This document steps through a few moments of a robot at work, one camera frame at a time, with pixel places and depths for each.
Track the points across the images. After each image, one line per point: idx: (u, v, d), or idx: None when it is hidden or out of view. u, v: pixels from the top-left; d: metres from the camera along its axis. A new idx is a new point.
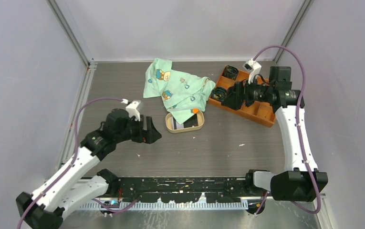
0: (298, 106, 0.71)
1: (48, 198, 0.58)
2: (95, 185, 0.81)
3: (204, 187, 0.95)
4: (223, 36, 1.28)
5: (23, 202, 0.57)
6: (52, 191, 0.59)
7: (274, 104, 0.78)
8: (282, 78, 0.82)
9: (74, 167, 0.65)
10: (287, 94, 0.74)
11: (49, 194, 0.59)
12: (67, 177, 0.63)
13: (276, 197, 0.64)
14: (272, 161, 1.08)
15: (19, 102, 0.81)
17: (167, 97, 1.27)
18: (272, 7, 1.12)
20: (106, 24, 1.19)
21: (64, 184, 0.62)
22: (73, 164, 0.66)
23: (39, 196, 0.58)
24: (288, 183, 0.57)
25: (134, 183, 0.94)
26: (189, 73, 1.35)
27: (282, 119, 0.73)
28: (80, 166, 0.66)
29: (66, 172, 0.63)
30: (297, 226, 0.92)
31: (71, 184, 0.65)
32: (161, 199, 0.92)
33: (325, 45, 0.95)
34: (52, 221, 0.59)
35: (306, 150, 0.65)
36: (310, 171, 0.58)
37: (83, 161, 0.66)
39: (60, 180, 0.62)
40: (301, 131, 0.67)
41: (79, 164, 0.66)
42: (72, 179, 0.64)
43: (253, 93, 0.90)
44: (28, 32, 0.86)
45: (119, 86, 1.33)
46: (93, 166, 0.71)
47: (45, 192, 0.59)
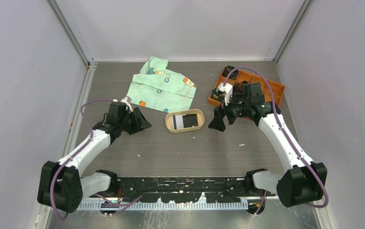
0: (276, 112, 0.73)
1: (76, 162, 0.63)
2: (100, 175, 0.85)
3: (204, 187, 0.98)
4: (223, 36, 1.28)
5: (51, 168, 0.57)
6: (79, 157, 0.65)
7: (254, 118, 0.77)
8: (255, 94, 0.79)
9: (93, 141, 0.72)
10: (264, 105, 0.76)
11: (76, 160, 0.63)
12: (88, 149, 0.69)
13: (287, 206, 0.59)
14: (272, 161, 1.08)
15: (19, 102, 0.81)
17: (162, 96, 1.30)
18: (273, 7, 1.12)
20: (107, 24, 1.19)
21: (87, 155, 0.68)
22: (92, 139, 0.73)
23: (68, 160, 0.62)
24: (294, 183, 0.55)
25: (134, 183, 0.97)
26: (180, 73, 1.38)
27: (266, 128, 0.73)
28: (99, 141, 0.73)
29: (87, 143, 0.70)
30: (297, 226, 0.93)
31: (89, 159, 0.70)
32: (161, 198, 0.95)
33: (325, 45, 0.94)
34: (76, 192, 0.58)
35: (298, 147, 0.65)
36: (308, 165, 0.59)
37: (100, 138, 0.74)
39: (84, 150, 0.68)
40: (287, 134, 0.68)
41: (98, 139, 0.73)
42: (91, 151, 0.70)
43: (233, 111, 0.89)
44: (29, 32, 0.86)
45: (111, 84, 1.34)
46: (105, 147, 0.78)
47: (73, 157, 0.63)
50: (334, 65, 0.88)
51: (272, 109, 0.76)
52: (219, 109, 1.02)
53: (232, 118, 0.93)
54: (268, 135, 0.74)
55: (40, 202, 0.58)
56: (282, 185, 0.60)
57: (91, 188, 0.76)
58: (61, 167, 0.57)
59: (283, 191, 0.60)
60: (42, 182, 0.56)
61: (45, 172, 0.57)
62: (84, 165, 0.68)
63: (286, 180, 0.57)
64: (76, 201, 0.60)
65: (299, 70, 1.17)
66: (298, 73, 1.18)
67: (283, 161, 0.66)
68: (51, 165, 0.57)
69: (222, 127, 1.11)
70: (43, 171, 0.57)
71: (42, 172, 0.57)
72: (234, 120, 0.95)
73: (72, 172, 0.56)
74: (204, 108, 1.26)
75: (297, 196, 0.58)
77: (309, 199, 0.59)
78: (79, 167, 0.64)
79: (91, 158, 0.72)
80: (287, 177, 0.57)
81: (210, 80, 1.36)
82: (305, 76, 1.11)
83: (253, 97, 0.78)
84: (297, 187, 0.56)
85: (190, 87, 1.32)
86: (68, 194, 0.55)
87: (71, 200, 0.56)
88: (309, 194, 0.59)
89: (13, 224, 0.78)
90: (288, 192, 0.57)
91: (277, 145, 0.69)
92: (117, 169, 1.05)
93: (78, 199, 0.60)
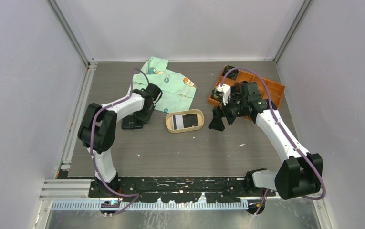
0: (272, 108, 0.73)
1: (116, 109, 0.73)
2: (112, 167, 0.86)
3: (204, 187, 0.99)
4: (223, 36, 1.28)
5: (95, 108, 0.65)
6: (118, 107, 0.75)
7: (251, 115, 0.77)
8: (252, 92, 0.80)
9: (130, 99, 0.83)
10: (260, 102, 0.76)
11: (116, 108, 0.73)
12: (127, 103, 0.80)
13: (286, 199, 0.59)
14: (272, 160, 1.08)
15: (19, 102, 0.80)
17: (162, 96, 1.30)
18: (273, 7, 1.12)
20: (107, 25, 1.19)
21: (125, 107, 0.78)
22: (130, 97, 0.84)
23: (110, 105, 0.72)
24: (291, 173, 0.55)
25: (134, 183, 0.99)
26: (180, 73, 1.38)
27: (263, 123, 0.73)
28: (135, 100, 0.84)
29: (126, 99, 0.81)
30: (297, 226, 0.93)
31: (124, 112, 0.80)
32: (161, 198, 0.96)
33: (325, 45, 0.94)
34: (111, 133, 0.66)
35: (294, 139, 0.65)
36: (305, 156, 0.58)
37: (136, 98, 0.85)
39: (123, 102, 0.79)
40: (283, 128, 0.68)
41: (134, 98, 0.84)
42: (128, 106, 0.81)
43: (231, 111, 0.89)
44: (29, 31, 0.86)
45: (111, 84, 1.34)
46: (137, 109, 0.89)
47: (114, 105, 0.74)
50: (334, 65, 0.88)
51: (268, 106, 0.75)
52: (217, 110, 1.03)
53: (231, 118, 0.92)
54: (265, 130, 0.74)
55: (79, 137, 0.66)
56: (280, 177, 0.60)
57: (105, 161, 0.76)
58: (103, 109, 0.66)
59: (281, 183, 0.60)
60: (88, 116, 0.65)
61: (89, 110, 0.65)
62: (120, 116, 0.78)
63: (284, 172, 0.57)
64: (110, 142, 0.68)
65: (298, 70, 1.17)
66: (298, 73, 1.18)
67: (280, 155, 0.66)
68: (95, 106, 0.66)
69: (222, 126, 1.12)
70: (89, 110, 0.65)
71: (87, 110, 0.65)
72: (233, 120, 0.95)
73: (111, 114, 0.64)
74: (204, 108, 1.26)
75: (296, 188, 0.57)
77: (308, 192, 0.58)
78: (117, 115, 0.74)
79: (127, 112, 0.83)
80: (284, 169, 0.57)
81: (210, 80, 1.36)
82: (305, 76, 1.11)
83: (250, 96, 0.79)
84: (295, 178, 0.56)
85: (190, 87, 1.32)
86: (105, 132, 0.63)
87: (107, 139, 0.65)
88: (307, 187, 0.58)
89: (13, 224, 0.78)
90: (286, 183, 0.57)
91: (274, 138, 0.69)
92: (117, 169, 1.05)
93: (111, 140, 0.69)
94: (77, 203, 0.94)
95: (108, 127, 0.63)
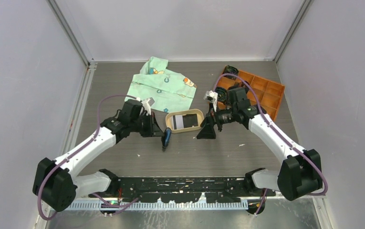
0: (262, 112, 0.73)
1: (71, 164, 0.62)
2: (102, 175, 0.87)
3: (204, 187, 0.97)
4: (223, 36, 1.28)
5: (46, 166, 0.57)
6: (76, 159, 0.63)
7: (243, 123, 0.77)
8: (241, 98, 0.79)
9: (96, 141, 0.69)
10: (250, 109, 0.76)
11: (72, 162, 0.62)
12: (88, 151, 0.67)
13: (292, 199, 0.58)
14: (272, 160, 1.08)
15: (19, 102, 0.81)
17: (162, 96, 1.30)
18: (273, 7, 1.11)
20: (107, 24, 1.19)
21: (86, 155, 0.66)
22: (95, 138, 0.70)
23: (64, 161, 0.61)
24: (292, 173, 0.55)
25: (134, 183, 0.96)
26: (180, 73, 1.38)
27: (255, 129, 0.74)
28: (102, 141, 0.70)
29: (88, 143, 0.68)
30: (297, 226, 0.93)
31: (88, 160, 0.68)
32: (161, 198, 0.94)
33: (325, 45, 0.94)
34: (67, 193, 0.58)
35: (288, 139, 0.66)
36: (301, 153, 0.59)
37: (103, 138, 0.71)
39: (83, 150, 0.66)
40: (276, 129, 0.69)
41: (100, 139, 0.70)
42: (92, 152, 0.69)
43: (223, 118, 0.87)
44: (29, 32, 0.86)
45: (111, 84, 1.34)
46: (109, 146, 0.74)
47: (69, 158, 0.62)
50: (334, 65, 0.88)
51: (257, 109, 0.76)
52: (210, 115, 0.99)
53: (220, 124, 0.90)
54: (258, 134, 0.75)
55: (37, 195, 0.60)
56: (281, 180, 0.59)
57: (89, 187, 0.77)
58: (55, 168, 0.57)
59: (284, 185, 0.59)
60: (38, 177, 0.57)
61: (39, 171, 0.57)
62: (81, 166, 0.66)
63: (285, 173, 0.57)
64: (66, 202, 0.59)
65: (298, 70, 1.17)
66: (298, 73, 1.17)
67: (278, 156, 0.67)
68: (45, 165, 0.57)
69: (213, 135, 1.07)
70: (38, 168, 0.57)
71: (36, 171, 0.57)
72: (222, 126, 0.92)
73: (62, 177, 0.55)
74: (204, 108, 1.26)
75: (299, 187, 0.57)
77: (311, 189, 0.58)
78: (75, 170, 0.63)
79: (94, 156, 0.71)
80: (284, 169, 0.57)
81: (210, 80, 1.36)
82: (305, 76, 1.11)
83: (239, 102, 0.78)
84: (297, 177, 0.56)
85: (191, 87, 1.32)
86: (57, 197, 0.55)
87: (62, 201, 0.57)
88: (310, 184, 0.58)
89: (12, 224, 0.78)
90: (289, 184, 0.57)
91: (269, 141, 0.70)
92: (117, 169, 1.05)
93: (71, 197, 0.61)
94: (77, 203, 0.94)
95: (58, 192, 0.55)
